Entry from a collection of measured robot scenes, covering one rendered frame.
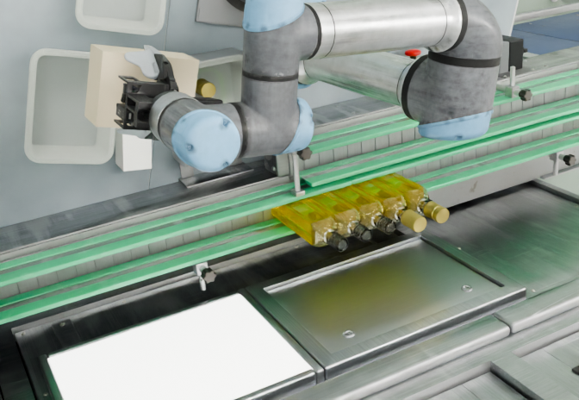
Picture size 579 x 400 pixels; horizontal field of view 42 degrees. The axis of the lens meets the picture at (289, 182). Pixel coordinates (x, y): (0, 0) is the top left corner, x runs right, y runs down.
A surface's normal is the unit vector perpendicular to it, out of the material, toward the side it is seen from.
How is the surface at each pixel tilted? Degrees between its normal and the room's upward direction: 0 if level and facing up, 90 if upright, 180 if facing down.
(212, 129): 1
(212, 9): 3
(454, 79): 50
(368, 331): 90
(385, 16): 31
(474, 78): 21
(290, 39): 11
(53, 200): 0
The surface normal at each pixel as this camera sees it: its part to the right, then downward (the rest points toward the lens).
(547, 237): -0.11, -0.92
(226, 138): 0.46, 0.30
